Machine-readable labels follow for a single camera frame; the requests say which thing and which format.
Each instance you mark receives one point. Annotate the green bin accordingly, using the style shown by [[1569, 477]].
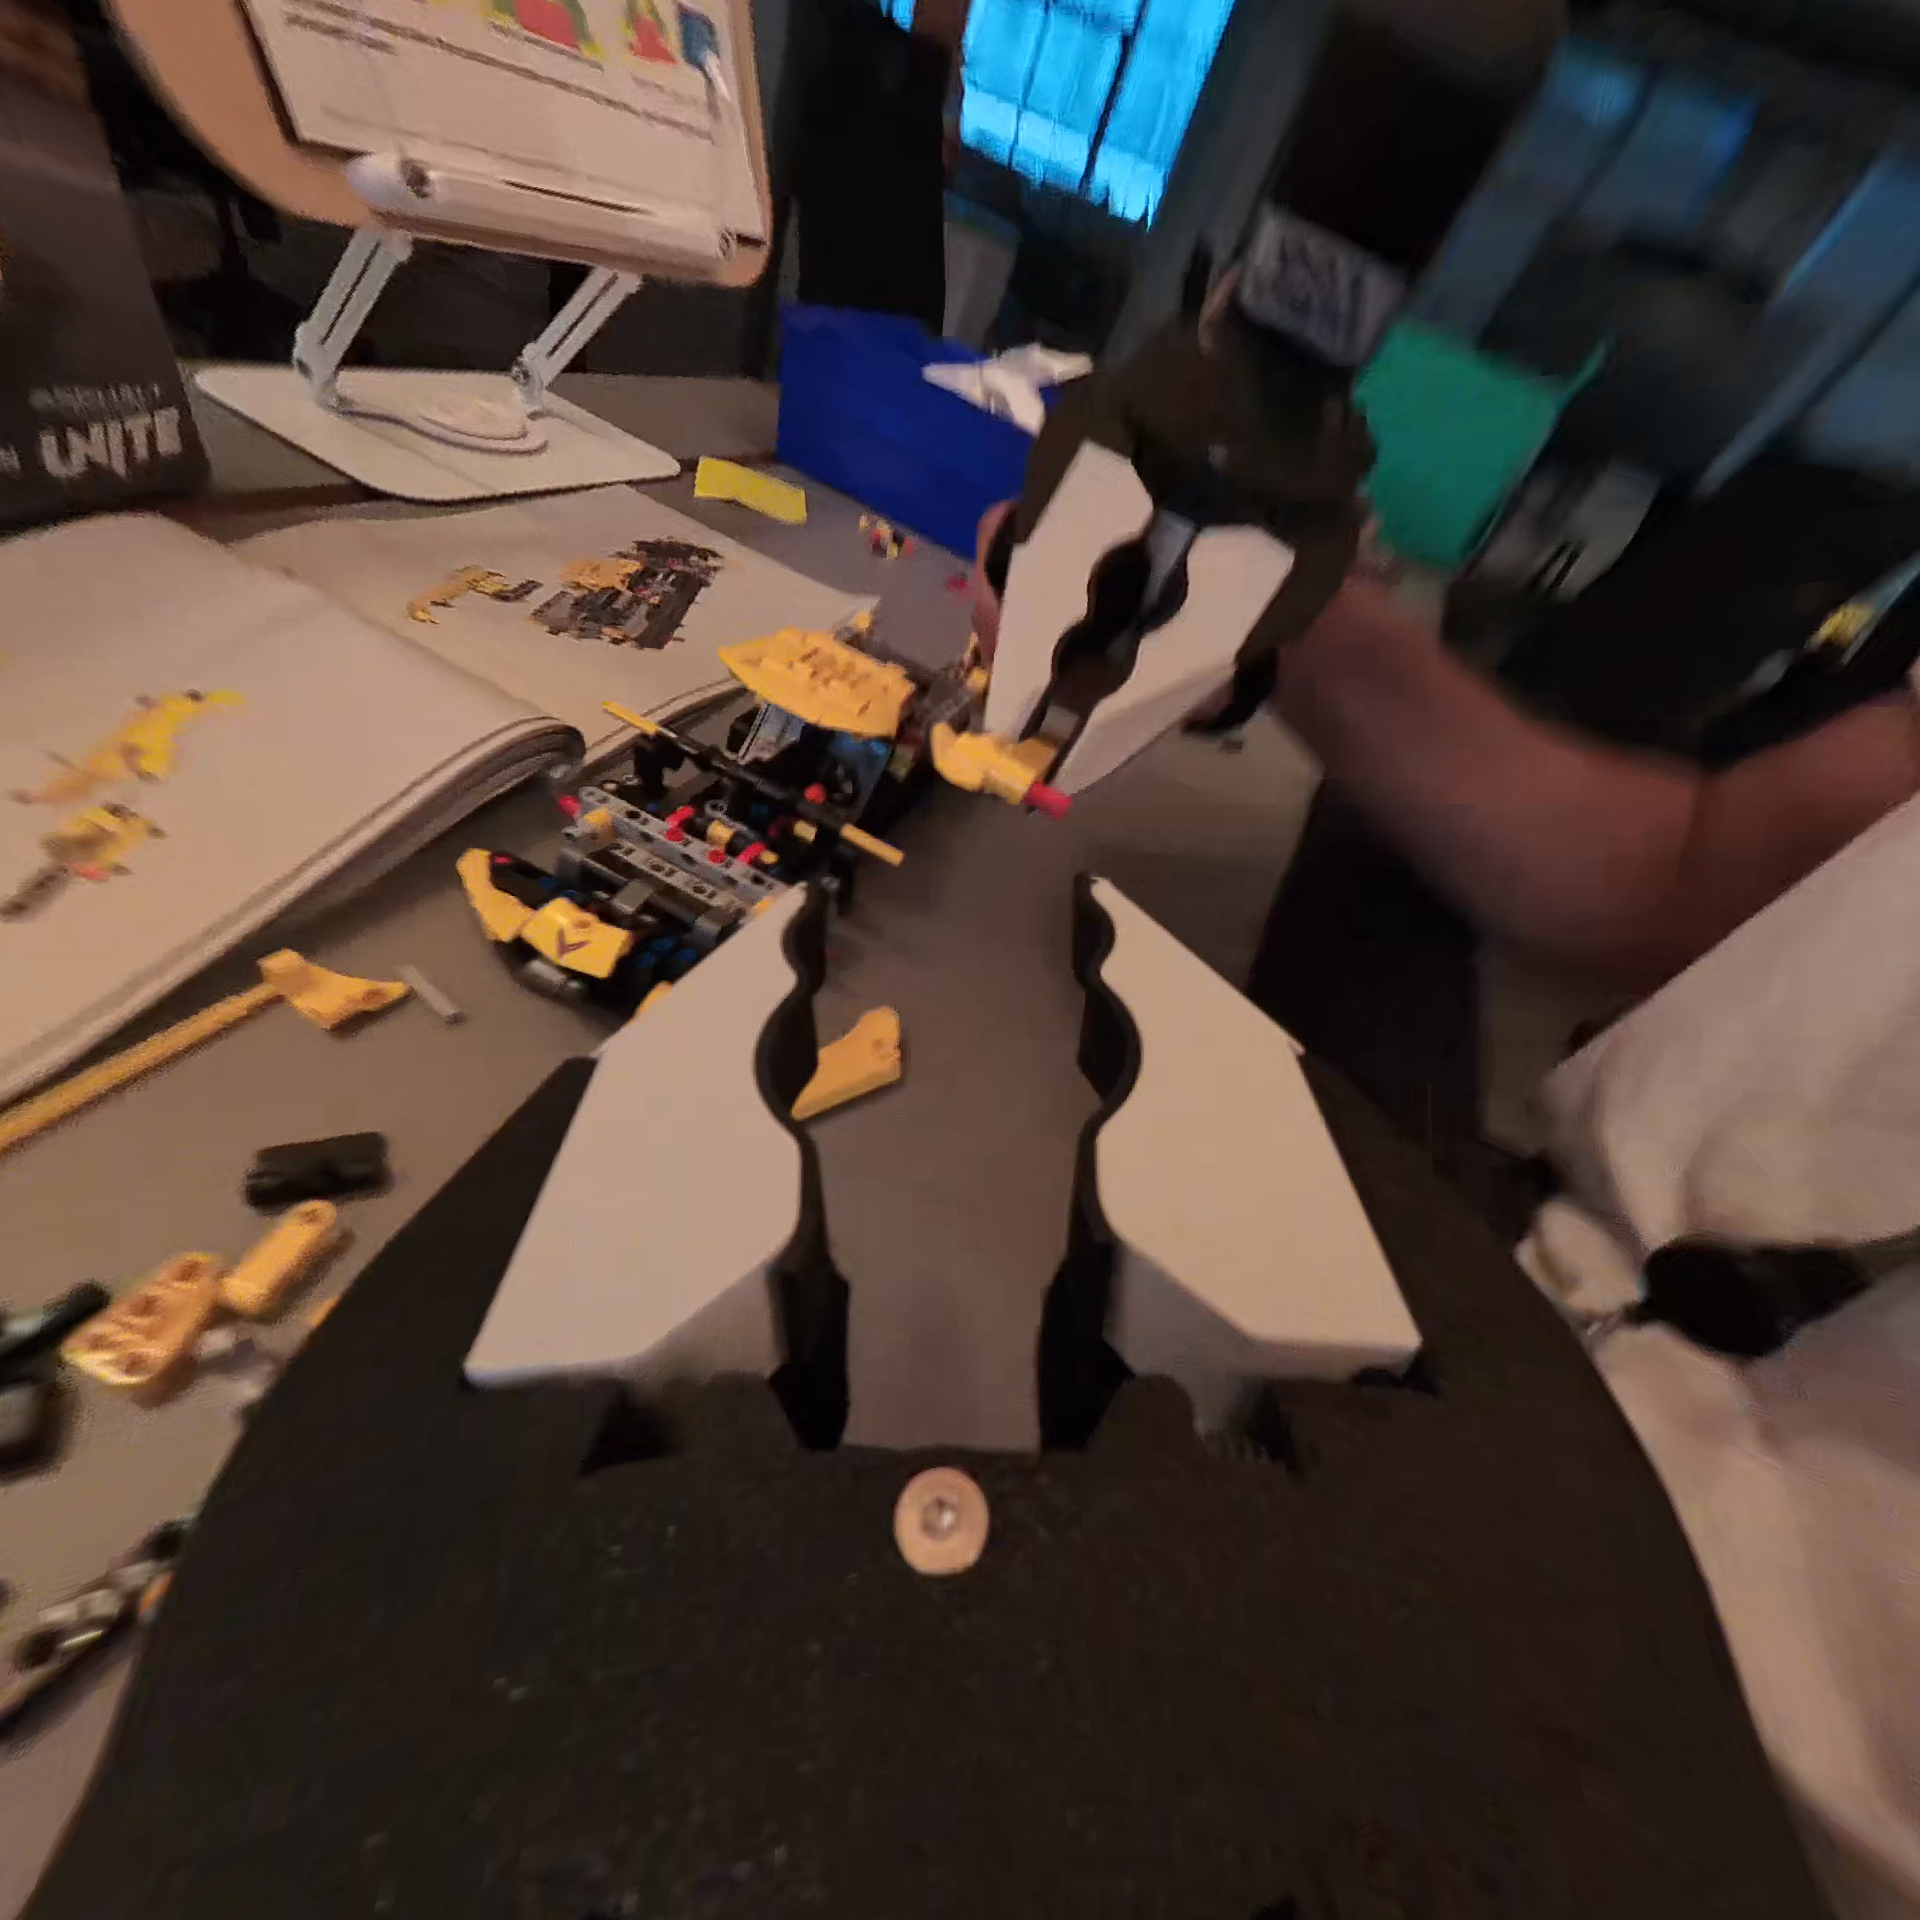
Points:
[[1454, 435]]

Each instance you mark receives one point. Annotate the partly built yellow toy car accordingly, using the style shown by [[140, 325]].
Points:
[[809, 675]]

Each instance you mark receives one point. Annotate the scattered loose brick pieces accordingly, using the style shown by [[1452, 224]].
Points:
[[317, 1166]]

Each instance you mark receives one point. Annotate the crumpled white paper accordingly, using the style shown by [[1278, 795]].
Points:
[[1013, 375]]

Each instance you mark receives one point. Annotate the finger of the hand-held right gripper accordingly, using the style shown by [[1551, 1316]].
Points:
[[1049, 569], [1200, 629]]

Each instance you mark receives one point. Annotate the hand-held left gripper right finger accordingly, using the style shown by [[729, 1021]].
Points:
[[1245, 1200]]

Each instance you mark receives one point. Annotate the printed instruction sheet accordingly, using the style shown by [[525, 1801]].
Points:
[[525, 91]]

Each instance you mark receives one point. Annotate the blue storage bin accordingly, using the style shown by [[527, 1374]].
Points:
[[870, 421]]

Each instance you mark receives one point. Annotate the toy car set box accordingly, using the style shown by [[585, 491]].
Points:
[[90, 301]]

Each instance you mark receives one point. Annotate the yellow wheel arch panel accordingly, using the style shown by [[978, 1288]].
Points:
[[856, 1065]]

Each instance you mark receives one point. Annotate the black perforated foam pad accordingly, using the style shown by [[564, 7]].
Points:
[[1350, 974]]

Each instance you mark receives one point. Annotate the yellow paper scrap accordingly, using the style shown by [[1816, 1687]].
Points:
[[750, 488]]

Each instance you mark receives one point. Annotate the person's right hand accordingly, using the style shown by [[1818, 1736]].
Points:
[[996, 569]]

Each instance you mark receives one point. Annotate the instruction booklet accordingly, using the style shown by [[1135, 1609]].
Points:
[[300, 705]]

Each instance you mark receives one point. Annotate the grey axle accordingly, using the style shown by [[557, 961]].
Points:
[[433, 995]]

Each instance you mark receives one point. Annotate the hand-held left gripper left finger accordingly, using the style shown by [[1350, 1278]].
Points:
[[646, 1200]]

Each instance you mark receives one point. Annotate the red pin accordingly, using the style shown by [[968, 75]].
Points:
[[1053, 801]]

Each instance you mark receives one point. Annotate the yellow rod with connector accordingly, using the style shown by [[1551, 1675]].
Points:
[[330, 990]]

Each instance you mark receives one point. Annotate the grey desk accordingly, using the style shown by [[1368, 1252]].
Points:
[[961, 1277]]

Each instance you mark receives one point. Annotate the small yellow curved panel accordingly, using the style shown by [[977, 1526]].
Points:
[[991, 758]]

